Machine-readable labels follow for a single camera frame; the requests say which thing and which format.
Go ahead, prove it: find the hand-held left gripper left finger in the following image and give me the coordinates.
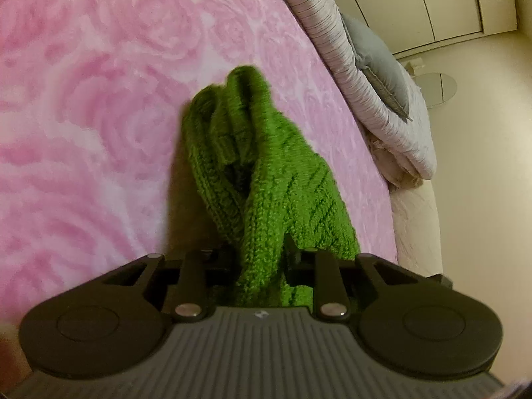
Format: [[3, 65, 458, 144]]
[[100, 244, 240, 324]]

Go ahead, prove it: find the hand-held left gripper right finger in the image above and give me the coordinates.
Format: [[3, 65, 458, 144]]
[[284, 233, 421, 323]]

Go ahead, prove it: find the green knitted vest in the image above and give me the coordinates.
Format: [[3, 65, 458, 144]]
[[181, 65, 361, 308]]

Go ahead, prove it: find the beige pillow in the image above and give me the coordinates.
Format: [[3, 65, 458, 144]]
[[368, 132, 421, 189]]

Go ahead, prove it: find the cream quilted bolster cushion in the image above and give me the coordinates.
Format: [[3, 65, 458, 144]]
[[388, 175, 446, 278]]

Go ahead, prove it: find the pink floral blanket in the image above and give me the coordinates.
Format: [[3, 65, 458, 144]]
[[0, 0, 400, 341]]

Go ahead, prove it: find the grey cushion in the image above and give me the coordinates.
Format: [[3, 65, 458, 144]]
[[341, 12, 413, 124]]

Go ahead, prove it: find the white striped folded duvet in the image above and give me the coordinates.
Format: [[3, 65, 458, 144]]
[[260, 0, 438, 181]]

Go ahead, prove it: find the round mirror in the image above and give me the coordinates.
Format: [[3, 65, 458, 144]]
[[415, 72, 458, 109]]

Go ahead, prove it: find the cream wardrobe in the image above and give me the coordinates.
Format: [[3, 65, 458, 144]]
[[310, 0, 525, 58]]

